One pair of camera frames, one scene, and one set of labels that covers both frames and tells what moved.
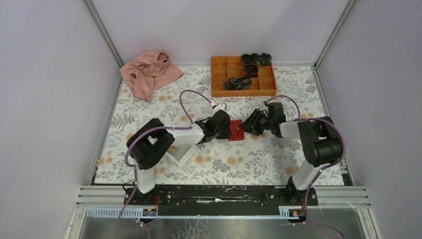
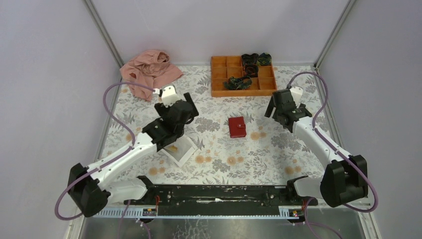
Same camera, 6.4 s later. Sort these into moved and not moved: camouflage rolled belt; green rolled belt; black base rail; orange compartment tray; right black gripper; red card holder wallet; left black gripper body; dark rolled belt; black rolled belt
Moved: red card holder wallet; left black gripper body; right black gripper
Not moved: green rolled belt; camouflage rolled belt; black base rail; black rolled belt; dark rolled belt; orange compartment tray
